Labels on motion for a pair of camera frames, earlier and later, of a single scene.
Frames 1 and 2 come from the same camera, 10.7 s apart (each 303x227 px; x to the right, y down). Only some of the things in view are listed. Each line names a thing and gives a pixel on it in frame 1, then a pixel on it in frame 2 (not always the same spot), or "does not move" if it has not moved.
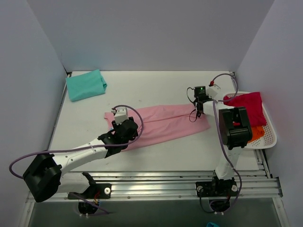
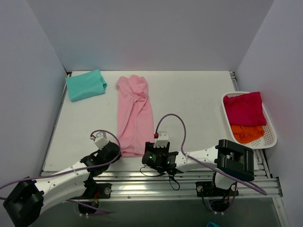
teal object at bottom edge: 211,224 does not move
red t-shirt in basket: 253,102 does not move
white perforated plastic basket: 268,140 does not move
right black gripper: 199,107 → 150,147
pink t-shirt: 155,123 → 135,120
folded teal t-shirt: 86,85 does not move
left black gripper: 116,129 → 110,151
